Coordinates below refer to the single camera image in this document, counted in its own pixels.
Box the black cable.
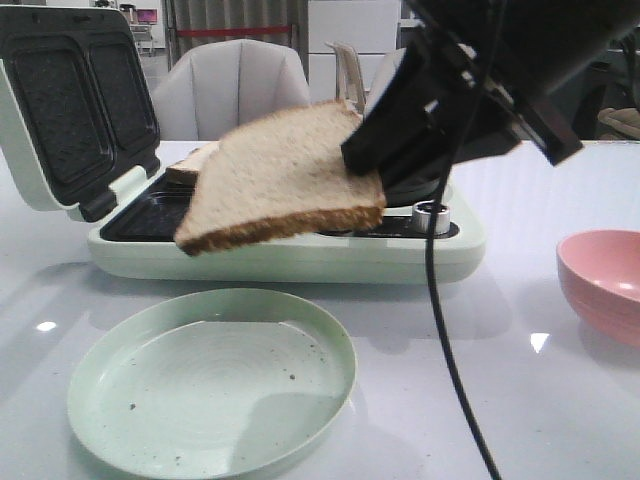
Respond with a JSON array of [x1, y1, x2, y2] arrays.
[[423, 0, 503, 480]]

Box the black round frying pan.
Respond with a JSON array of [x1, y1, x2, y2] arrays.
[[380, 164, 444, 207]]

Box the grey upholstered chair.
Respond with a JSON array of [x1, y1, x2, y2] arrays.
[[152, 39, 311, 141], [363, 48, 406, 118]]

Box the pink bowl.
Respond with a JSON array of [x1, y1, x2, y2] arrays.
[[556, 229, 639, 347]]

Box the mint green round plate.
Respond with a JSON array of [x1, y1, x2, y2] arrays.
[[67, 288, 357, 479]]

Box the beige office chair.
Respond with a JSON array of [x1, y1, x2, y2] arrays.
[[326, 42, 366, 114]]

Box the mint green breakfast maker base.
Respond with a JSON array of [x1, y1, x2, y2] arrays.
[[87, 164, 487, 286]]

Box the left grey upholstered chair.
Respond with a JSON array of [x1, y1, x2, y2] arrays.
[[152, 39, 311, 141]]

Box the right grey upholstered chair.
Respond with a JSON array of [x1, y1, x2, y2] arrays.
[[363, 48, 406, 118]]

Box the dark washing machine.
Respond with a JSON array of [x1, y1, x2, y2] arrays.
[[571, 48, 639, 140]]

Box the right silver control knob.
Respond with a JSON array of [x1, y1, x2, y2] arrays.
[[411, 200, 451, 235]]

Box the mint green sandwich maker lid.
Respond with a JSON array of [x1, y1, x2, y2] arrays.
[[1, 5, 160, 222]]

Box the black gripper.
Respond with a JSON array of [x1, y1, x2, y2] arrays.
[[342, 1, 639, 189]]

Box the white bread slice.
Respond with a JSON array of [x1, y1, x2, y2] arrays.
[[174, 101, 386, 255], [166, 141, 219, 187]]

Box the white cabinet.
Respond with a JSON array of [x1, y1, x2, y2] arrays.
[[307, 1, 417, 101]]

